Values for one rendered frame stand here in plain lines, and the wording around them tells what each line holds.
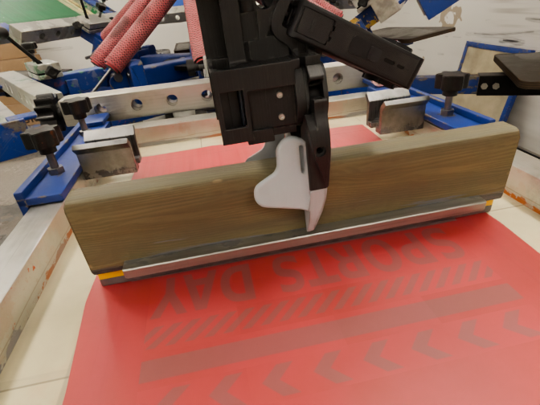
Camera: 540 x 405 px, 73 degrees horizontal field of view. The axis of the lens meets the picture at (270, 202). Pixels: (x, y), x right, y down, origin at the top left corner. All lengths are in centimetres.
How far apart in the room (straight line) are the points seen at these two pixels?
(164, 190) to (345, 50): 18
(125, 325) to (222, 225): 11
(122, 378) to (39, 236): 19
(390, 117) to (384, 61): 30
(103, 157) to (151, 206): 25
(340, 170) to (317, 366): 16
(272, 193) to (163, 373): 15
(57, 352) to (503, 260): 38
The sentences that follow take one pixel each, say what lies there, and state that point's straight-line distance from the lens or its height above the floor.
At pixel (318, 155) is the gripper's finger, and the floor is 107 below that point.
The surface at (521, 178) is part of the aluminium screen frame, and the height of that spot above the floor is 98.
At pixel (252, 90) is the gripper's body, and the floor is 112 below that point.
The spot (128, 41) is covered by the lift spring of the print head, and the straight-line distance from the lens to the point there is 116.
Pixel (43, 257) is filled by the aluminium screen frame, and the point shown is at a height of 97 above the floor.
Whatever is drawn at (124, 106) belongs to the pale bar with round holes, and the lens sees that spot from 79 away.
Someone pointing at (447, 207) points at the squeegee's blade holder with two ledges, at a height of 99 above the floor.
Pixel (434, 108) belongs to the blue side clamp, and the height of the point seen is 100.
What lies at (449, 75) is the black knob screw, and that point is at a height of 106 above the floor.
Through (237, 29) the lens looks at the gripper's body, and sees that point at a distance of 28.
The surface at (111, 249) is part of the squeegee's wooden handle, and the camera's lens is 35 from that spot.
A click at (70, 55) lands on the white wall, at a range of 488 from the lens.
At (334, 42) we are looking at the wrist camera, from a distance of 29.
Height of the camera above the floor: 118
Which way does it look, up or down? 29 degrees down
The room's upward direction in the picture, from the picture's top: 6 degrees counter-clockwise
